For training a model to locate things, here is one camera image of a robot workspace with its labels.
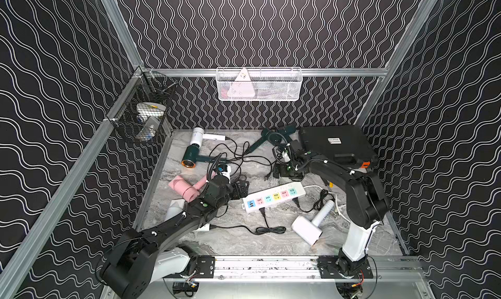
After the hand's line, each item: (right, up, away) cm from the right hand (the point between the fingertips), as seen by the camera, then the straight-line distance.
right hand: (282, 173), depth 94 cm
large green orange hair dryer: (-47, +8, +11) cm, 49 cm away
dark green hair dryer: (0, +19, +17) cm, 26 cm away
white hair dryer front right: (+9, -22, -15) cm, 28 cm away
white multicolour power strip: (-5, -10, -4) cm, 12 cm away
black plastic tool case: (+37, +14, +12) cm, 41 cm away
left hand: (-19, -2, -11) cm, 22 cm away
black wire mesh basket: (-61, +26, -13) cm, 67 cm away
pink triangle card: (-20, +39, -5) cm, 44 cm away
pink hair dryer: (-43, -7, -6) cm, 44 cm away
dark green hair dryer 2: (+6, +22, +19) cm, 30 cm away
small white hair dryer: (-46, +20, +19) cm, 53 cm away
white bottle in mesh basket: (-58, +20, -13) cm, 62 cm away
